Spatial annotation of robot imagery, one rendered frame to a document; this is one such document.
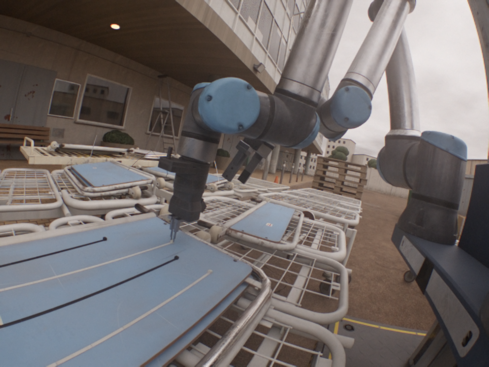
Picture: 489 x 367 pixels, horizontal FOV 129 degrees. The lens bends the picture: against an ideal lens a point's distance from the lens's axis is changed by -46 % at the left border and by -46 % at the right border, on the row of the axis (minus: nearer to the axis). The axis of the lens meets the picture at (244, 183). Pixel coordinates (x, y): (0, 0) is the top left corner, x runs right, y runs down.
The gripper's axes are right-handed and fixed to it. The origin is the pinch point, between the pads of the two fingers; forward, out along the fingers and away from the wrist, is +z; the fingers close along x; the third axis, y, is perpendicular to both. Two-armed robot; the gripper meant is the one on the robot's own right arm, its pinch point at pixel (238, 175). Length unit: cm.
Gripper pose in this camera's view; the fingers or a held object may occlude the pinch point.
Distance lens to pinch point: 61.9
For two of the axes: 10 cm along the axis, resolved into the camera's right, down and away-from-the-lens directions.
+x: 2.7, 0.5, 9.6
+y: 7.7, 5.8, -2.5
